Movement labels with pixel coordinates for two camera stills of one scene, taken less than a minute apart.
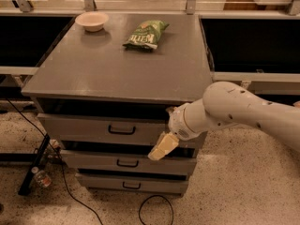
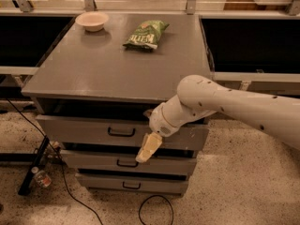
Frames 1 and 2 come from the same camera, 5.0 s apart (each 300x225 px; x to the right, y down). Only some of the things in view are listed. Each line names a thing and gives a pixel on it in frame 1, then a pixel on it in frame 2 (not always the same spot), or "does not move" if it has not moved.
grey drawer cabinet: (103, 91) does not move
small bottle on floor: (41, 177) does not move
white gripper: (178, 122) to (158, 121)
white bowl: (92, 21) does not move
